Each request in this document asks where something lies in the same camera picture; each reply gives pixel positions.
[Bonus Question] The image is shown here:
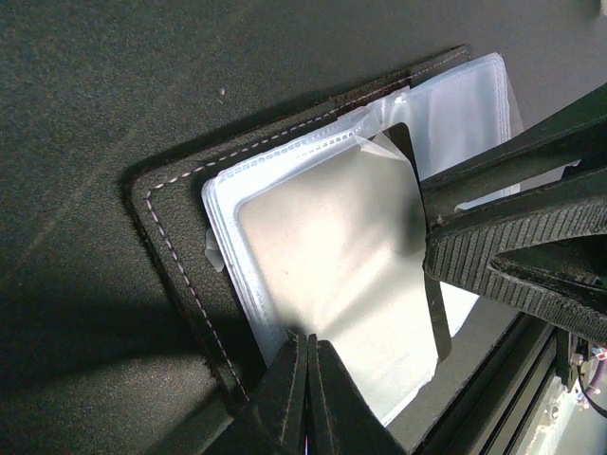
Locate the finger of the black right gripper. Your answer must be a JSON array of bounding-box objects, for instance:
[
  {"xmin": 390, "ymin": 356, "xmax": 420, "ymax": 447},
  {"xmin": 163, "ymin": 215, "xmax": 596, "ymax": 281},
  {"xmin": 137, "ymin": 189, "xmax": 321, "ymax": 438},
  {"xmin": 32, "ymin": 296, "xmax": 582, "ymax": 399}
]
[
  {"xmin": 424, "ymin": 197, "xmax": 606, "ymax": 341},
  {"xmin": 421, "ymin": 85, "xmax": 606, "ymax": 223}
]

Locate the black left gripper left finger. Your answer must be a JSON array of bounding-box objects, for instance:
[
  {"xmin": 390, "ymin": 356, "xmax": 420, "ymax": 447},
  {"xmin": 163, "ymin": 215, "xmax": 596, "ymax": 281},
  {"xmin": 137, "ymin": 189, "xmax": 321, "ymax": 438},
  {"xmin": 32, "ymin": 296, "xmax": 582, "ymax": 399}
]
[{"xmin": 205, "ymin": 333, "xmax": 308, "ymax": 454}]

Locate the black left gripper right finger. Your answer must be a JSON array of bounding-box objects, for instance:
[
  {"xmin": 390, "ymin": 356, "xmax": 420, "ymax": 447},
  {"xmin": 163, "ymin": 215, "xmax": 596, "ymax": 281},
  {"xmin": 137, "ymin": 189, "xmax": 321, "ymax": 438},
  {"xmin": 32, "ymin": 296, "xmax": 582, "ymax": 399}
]
[{"xmin": 306, "ymin": 335, "xmax": 405, "ymax": 454}]

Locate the dark black card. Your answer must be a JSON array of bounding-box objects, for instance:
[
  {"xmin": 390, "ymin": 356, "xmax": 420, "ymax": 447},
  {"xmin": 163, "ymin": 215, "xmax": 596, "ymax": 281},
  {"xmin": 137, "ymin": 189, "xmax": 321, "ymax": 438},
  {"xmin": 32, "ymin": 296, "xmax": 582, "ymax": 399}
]
[{"xmin": 238, "ymin": 123, "xmax": 451, "ymax": 422}]

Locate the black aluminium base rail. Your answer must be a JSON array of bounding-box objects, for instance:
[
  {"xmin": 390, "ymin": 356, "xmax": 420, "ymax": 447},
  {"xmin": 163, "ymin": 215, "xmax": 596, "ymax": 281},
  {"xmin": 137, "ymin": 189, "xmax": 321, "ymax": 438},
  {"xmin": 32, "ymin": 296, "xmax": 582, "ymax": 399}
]
[{"xmin": 414, "ymin": 314, "xmax": 593, "ymax": 454}]

